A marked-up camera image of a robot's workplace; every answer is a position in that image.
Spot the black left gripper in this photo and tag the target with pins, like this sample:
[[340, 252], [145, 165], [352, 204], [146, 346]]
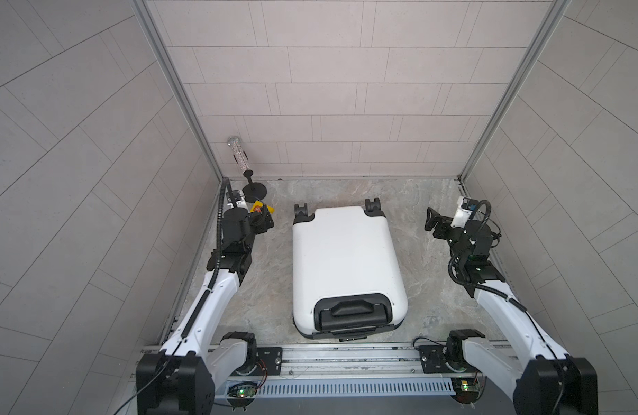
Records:
[[260, 226]]

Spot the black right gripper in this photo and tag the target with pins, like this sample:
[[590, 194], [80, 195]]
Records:
[[437, 219]]

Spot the white hard-shell suitcase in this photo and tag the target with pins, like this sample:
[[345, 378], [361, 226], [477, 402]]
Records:
[[347, 283]]

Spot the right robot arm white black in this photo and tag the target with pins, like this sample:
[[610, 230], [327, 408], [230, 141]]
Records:
[[544, 378]]

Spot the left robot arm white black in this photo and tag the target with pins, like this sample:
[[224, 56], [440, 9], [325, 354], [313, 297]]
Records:
[[184, 375]]

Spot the black stand with clear tube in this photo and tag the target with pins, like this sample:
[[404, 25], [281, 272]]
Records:
[[253, 191]]

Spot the left green circuit board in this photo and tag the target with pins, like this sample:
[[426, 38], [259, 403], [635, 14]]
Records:
[[243, 391]]

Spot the green circuit board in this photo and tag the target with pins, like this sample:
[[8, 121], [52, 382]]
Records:
[[243, 391], [466, 391]]

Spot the right green circuit board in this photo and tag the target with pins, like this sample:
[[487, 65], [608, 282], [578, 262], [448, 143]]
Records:
[[466, 391]]

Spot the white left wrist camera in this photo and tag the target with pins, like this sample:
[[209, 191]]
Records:
[[236, 199]]

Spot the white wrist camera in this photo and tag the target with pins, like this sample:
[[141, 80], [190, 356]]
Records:
[[236, 199], [465, 207]]

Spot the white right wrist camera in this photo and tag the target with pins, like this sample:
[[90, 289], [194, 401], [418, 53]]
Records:
[[465, 207]]

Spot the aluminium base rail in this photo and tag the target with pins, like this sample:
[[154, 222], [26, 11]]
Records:
[[350, 361]]

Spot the white vented cable duct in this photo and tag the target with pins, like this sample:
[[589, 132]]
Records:
[[319, 388]]

